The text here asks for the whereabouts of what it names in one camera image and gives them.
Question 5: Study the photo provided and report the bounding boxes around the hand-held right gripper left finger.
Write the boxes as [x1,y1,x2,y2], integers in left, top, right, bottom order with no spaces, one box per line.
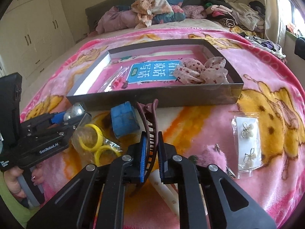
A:
[26,131,148,229]

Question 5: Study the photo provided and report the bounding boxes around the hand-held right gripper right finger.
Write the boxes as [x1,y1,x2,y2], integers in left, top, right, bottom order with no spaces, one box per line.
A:
[158,131,277,229]

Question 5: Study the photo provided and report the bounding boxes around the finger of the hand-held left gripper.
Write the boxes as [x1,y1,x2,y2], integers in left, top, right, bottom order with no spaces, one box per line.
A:
[26,119,83,144]
[23,111,67,128]

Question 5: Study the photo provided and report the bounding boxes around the hair tie with shiny balls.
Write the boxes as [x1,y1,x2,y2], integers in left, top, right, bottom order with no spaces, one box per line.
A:
[63,102,86,121]

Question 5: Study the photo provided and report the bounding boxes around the white hair clip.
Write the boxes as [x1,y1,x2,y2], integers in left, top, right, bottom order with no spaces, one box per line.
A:
[149,169,181,218]

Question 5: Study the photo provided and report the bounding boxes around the maroon hair claw clip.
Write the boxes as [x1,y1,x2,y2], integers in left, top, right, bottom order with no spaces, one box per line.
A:
[130,99,159,197]

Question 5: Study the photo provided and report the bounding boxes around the small blue box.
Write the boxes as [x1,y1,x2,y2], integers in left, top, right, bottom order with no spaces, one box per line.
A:
[110,101,140,139]

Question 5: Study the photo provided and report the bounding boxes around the pink fluffy hair clip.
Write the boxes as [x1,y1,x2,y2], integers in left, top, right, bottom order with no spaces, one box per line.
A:
[188,144,236,179]

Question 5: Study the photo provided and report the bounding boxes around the grey cardboard box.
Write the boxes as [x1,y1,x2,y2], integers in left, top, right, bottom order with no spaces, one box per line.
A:
[66,39,245,112]

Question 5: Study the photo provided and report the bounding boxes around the earring card packet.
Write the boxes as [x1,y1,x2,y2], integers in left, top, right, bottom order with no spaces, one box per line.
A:
[231,116,264,178]

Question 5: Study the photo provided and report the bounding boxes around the person's left forearm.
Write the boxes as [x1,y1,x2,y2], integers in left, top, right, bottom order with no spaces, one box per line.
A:
[0,172,36,227]

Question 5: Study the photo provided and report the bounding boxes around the person's left hand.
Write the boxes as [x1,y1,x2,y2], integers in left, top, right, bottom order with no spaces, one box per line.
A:
[3,162,46,199]

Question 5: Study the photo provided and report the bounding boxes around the bag of yellow hair rings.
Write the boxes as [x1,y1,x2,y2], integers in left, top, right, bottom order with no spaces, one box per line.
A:
[71,113,124,165]

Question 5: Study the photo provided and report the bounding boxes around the pink book blue label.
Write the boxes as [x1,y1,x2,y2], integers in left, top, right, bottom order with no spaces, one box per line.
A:
[100,50,230,94]

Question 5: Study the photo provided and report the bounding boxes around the cream wardrobe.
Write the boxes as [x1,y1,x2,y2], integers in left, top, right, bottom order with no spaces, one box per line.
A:
[0,0,77,78]

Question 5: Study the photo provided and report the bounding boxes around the floral fabric hair bow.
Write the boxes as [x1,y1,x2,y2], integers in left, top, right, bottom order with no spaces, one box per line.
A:
[173,56,230,85]

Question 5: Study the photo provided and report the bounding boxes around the grey bed headboard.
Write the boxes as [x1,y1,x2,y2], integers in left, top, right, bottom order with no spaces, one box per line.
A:
[85,0,206,29]

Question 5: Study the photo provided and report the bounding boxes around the pink quilt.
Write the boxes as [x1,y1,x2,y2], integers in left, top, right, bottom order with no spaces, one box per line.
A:
[96,6,143,34]

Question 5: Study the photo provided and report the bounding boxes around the beige bed sheet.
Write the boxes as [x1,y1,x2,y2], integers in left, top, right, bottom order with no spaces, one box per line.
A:
[73,17,241,52]

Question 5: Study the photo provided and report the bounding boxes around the peach floral cloth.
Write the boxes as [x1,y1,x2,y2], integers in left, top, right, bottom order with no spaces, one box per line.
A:
[131,0,173,29]

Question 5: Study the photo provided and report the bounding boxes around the pink fuzzy garment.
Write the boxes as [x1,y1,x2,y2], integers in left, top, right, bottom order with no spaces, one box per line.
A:
[181,5,208,19]

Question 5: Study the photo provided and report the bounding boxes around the pile of clothes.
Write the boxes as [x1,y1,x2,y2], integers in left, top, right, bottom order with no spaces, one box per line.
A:
[202,0,287,58]

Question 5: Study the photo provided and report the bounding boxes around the cream curtain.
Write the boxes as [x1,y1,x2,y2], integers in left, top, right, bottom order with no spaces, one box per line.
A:
[264,0,295,54]

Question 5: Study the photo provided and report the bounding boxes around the bag of red hair ties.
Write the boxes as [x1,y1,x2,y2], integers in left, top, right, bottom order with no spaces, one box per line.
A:
[102,64,130,92]

